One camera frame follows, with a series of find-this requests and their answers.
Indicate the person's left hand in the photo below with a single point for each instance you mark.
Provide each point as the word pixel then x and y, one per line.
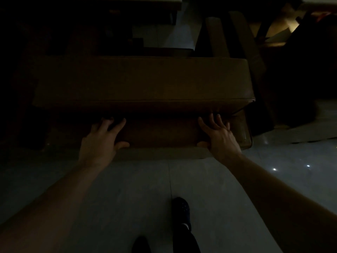
pixel 98 148

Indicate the person's right hand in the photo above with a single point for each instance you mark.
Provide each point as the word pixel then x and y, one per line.
pixel 223 144

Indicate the person's left forearm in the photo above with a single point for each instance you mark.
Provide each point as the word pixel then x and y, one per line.
pixel 44 210

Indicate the person's right thumb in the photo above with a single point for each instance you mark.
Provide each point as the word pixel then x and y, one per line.
pixel 203 144

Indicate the person's dark left shoe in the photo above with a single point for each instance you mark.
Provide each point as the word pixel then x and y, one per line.
pixel 140 245

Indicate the short brown wooden board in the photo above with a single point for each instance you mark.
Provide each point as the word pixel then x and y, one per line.
pixel 217 36

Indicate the person's dark trouser leg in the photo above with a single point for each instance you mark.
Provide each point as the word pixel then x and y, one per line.
pixel 185 241

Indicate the person's left thumb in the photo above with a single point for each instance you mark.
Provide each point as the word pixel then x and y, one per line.
pixel 121 146

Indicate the person's left middle finger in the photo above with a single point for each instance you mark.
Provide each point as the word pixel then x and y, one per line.
pixel 105 124

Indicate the person's right forearm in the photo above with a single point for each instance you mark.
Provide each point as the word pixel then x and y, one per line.
pixel 284 208

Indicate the person's dark right shoe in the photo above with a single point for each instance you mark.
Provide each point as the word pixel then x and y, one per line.
pixel 181 212

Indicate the large brown leather cushion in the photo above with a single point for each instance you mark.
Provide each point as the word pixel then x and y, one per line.
pixel 142 81

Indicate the person's right middle finger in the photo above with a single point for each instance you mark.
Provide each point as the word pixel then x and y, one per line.
pixel 213 121

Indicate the dark furniture piece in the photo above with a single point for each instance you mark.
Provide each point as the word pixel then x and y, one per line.
pixel 302 71

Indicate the person's dark shoe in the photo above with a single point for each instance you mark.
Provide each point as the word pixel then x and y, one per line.
pixel 181 212
pixel 140 245

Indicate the person's right little finger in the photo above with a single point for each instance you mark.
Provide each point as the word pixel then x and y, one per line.
pixel 228 126

